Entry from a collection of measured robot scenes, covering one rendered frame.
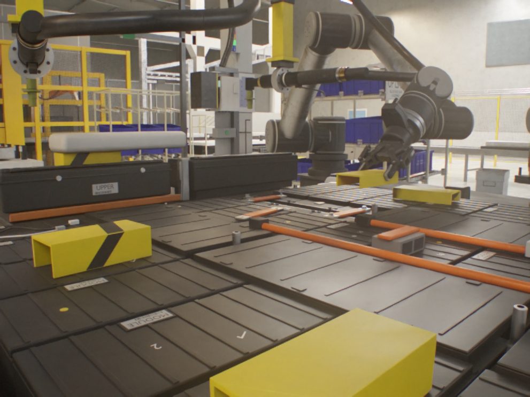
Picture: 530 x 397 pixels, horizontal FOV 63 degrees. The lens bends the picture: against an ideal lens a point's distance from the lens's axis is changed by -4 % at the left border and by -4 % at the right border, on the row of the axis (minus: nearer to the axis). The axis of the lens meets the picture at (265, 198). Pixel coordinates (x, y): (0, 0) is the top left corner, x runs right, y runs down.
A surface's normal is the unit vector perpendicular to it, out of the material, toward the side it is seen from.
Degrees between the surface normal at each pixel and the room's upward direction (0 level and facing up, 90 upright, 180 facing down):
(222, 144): 90
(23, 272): 0
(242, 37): 90
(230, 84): 90
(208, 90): 90
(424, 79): 58
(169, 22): 115
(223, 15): 73
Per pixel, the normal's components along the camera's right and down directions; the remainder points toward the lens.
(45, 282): 0.00, -0.99
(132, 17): 0.14, 0.00
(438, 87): 0.15, -0.40
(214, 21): 0.68, 0.42
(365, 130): -0.71, 0.18
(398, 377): 0.69, 0.11
